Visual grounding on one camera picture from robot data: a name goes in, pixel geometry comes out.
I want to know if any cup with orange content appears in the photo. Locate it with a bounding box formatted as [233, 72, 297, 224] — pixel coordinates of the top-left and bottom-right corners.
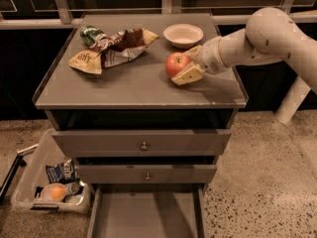
[41, 183, 66, 201]

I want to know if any brown chip bag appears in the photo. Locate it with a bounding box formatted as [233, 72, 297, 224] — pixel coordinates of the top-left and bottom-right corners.
[68, 29, 159, 74]

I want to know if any clear plastic bin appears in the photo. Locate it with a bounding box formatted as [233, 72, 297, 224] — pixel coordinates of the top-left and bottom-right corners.
[11, 129, 90, 214]

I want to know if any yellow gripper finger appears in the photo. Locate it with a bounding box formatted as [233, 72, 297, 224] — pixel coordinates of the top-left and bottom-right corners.
[184, 45, 201, 58]
[171, 61, 205, 85]

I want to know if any red apple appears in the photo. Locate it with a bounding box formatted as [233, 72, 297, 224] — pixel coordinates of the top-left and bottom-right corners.
[165, 53, 191, 78]

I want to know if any metal railing frame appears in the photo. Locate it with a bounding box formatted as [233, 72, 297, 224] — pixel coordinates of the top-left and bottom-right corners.
[0, 0, 317, 29]

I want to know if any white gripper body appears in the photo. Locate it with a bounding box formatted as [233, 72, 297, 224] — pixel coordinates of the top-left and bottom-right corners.
[196, 37, 229, 74]

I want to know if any blue snack bag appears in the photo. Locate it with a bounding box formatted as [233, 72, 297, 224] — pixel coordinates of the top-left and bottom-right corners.
[46, 160, 76, 184]

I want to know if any bottom grey drawer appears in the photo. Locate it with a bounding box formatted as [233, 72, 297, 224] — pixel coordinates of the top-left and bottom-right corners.
[87, 183, 207, 238]

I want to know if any grey drawer cabinet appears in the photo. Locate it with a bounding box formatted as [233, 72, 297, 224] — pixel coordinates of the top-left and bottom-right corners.
[32, 13, 250, 132]

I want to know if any white paper bowl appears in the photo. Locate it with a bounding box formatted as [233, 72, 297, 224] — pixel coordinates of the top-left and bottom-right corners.
[163, 24, 204, 50]

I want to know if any top grey drawer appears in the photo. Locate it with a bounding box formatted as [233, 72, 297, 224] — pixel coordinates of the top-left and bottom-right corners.
[53, 129, 231, 158]

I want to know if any grey drawer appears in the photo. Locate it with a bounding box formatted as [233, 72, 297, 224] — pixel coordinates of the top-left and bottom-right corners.
[87, 183, 207, 238]
[77, 159, 217, 184]
[53, 129, 231, 158]

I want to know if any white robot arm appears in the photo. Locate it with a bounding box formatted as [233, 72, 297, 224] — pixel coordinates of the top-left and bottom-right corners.
[166, 7, 317, 124]

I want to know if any middle grey drawer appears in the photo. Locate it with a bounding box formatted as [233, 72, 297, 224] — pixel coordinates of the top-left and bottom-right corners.
[77, 159, 217, 184]

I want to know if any green soda can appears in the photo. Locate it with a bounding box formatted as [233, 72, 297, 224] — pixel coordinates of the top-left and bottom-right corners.
[80, 26, 107, 47]

